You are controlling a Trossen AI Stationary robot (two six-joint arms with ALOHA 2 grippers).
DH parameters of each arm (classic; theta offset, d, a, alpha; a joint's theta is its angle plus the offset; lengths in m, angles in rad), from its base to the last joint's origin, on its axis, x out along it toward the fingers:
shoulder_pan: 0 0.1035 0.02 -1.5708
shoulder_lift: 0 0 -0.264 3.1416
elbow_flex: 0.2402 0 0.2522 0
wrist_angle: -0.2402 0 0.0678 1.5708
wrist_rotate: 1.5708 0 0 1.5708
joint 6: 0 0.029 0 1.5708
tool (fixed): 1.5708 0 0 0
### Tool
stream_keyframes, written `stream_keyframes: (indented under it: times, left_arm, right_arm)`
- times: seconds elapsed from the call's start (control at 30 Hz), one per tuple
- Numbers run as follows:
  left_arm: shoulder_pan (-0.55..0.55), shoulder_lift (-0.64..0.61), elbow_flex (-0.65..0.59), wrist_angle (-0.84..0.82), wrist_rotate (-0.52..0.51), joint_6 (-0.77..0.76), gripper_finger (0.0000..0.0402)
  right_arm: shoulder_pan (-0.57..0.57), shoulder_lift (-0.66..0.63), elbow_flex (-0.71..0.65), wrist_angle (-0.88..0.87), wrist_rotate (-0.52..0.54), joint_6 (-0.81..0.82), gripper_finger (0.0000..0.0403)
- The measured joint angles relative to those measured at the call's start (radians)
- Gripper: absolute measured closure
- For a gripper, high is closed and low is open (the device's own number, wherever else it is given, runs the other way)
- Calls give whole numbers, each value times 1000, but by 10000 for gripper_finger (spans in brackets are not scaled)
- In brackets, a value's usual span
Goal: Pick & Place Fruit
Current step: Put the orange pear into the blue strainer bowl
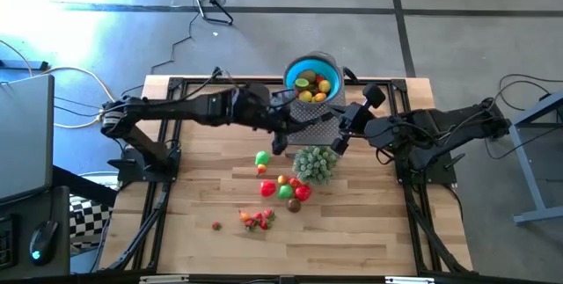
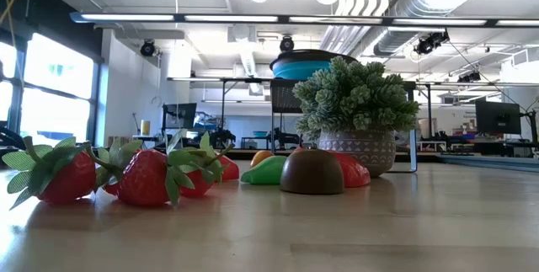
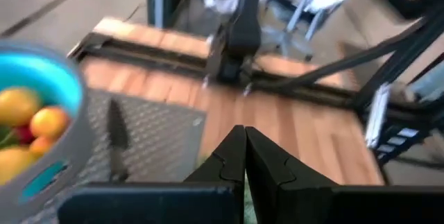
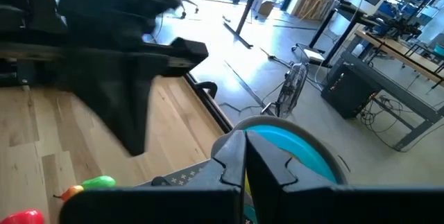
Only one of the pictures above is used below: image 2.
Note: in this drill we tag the large window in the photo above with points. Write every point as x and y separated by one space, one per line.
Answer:
54 95

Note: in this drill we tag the long LED light bar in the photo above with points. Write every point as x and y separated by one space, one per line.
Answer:
252 19

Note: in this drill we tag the red plastic strawberry green leaves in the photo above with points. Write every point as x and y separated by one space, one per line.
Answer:
143 179
195 185
69 181
111 160

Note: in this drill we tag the blue collapsible bowl grey rim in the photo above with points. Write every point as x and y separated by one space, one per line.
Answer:
299 70

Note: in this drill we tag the black workbench frame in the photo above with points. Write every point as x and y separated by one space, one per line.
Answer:
210 79

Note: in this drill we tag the black table frame rails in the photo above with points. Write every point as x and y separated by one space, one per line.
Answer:
497 162

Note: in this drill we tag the green plant in patterned pot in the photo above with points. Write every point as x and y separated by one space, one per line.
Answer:
353 95

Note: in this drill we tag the black ceiling camera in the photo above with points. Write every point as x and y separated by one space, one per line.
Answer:
286 44
469 77
429 44
147 48

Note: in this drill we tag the red plastic bell pepper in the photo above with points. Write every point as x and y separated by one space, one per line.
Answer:
355 173

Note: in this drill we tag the brown plastic kiwi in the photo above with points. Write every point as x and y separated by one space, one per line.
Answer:
311 173

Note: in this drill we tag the yellow cylinder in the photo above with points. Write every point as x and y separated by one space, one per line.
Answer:
145 127

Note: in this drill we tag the small teal bowl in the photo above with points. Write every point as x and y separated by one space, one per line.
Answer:
259 133

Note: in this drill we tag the black computer monitor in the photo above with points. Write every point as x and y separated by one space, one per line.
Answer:
180 115
498 117

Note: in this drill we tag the small orange fruit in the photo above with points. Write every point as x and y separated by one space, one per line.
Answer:
261 157

